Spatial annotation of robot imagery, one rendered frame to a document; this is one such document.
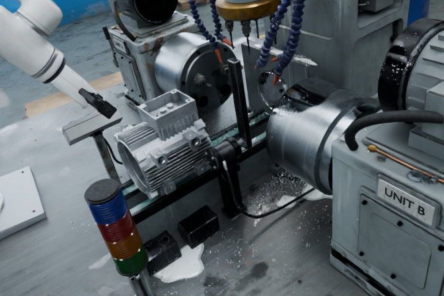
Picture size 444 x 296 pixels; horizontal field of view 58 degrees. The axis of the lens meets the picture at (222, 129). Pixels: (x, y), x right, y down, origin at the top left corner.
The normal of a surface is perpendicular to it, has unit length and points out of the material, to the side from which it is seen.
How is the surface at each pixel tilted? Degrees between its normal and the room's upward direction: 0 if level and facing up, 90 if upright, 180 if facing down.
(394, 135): 0
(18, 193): 3
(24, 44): 87
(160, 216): 90
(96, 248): 0
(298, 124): 47
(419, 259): 90
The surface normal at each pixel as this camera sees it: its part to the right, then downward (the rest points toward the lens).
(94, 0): 0.51, 0.40
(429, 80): -0.80, 0.08
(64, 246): -0.15, -0.83
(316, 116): -0.55, -0.47
